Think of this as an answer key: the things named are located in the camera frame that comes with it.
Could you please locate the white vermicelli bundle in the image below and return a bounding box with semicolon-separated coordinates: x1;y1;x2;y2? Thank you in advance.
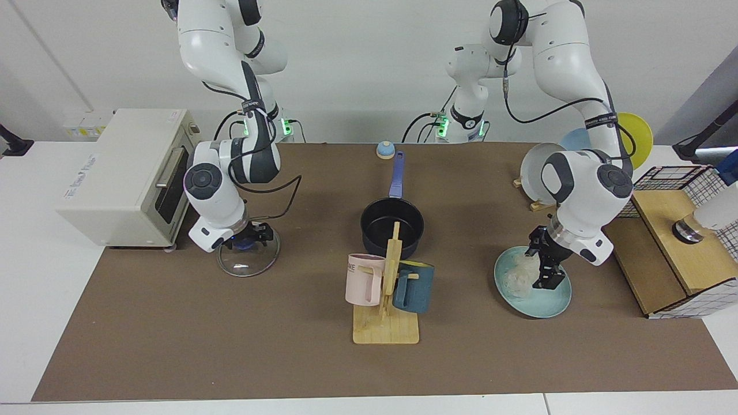
500;249;545;297

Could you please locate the yellow round plate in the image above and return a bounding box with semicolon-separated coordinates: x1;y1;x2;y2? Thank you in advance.
614;112;654;171

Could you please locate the small blue object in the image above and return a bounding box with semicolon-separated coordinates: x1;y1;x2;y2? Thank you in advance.
715;149;738;186

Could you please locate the wire basket with wooden floor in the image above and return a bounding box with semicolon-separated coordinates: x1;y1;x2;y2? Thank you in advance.
598;165;738;320

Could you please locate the black pot with blue handle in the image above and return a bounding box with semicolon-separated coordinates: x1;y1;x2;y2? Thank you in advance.
360;151;425;261

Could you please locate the white cylinder with silver ring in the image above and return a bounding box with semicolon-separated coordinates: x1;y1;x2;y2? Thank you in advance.
672;196;738;244

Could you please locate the white round plate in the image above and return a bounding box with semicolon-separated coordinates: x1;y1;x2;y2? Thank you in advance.
520;142;577;205

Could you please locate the wooden mug stand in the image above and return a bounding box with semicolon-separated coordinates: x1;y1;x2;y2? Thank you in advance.
352;221;420;345

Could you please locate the pink mug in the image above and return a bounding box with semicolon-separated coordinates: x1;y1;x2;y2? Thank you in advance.
345;253;386;307

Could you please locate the glass lid with blue knob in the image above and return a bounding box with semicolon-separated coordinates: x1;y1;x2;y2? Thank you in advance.
216;222;281;278

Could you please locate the light blue round plate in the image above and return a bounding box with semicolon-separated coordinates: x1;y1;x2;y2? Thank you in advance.
558;128;594;152

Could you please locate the pale toaster oven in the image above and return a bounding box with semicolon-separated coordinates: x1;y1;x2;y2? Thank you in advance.
55;108;209;253

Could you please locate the dark blue mug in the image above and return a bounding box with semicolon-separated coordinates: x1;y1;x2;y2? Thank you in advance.
392;261;435;314

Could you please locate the wooden plate rack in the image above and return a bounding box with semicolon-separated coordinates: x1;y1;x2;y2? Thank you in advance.
513;176;559;212

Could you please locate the black base cable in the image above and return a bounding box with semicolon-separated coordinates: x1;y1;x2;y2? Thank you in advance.
402;86;457;144
212;111;248;143

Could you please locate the pale green round plate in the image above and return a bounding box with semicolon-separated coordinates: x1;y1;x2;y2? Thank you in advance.
494;246;573;319

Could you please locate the white wall power strip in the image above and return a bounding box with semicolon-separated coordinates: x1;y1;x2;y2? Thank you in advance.
62;111;113;140

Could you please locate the brown table cloth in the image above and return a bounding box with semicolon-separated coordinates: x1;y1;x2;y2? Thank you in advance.
32;142;738;402

